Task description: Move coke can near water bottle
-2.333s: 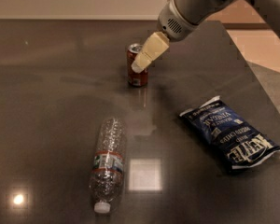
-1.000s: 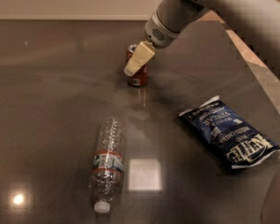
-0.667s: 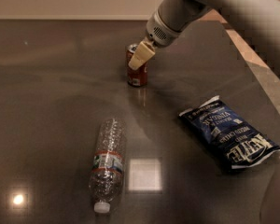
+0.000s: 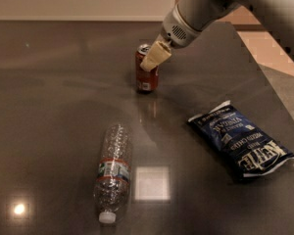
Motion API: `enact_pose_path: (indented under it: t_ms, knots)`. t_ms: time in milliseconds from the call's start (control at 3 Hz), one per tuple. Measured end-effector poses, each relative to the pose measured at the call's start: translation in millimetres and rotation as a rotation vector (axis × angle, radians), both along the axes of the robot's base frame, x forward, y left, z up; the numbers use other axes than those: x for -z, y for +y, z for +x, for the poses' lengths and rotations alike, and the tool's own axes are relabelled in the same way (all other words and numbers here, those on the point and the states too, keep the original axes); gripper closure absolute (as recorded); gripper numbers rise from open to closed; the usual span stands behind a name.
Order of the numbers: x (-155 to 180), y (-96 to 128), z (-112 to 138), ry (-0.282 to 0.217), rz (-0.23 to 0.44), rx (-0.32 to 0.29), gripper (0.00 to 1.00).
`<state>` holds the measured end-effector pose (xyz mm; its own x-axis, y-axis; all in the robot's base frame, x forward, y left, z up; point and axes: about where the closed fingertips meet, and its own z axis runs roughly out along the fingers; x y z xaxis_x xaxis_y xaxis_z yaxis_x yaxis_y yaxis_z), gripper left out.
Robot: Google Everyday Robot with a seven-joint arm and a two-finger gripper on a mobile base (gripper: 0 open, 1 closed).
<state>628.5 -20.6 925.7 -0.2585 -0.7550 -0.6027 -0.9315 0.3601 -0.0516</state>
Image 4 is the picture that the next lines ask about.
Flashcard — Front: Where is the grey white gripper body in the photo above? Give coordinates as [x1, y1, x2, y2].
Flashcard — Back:
[161, 5, 201, 49]

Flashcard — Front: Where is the red coke can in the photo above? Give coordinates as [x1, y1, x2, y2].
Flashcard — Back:
[135, 44, 159, 93]

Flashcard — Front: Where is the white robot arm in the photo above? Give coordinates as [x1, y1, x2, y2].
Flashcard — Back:
[141, 0, 294, 71]

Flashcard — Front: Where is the clear plastic water bottle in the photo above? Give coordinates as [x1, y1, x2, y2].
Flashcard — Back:
[94, 123, 132, 224]

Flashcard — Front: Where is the blue kettle chips bag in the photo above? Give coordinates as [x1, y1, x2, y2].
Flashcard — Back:
[187, 100, 294, 178]

